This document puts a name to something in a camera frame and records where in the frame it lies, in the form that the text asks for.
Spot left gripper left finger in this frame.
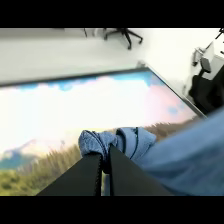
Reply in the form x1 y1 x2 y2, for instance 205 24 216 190
36 153 103 197

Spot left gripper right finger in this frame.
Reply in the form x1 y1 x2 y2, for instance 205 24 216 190
108 144 174 197

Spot blue shirt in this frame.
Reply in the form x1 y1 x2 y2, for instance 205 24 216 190
77 107 224 197

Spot black office chair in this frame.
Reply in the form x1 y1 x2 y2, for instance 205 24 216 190
102 27 144 51
187 57 224 115

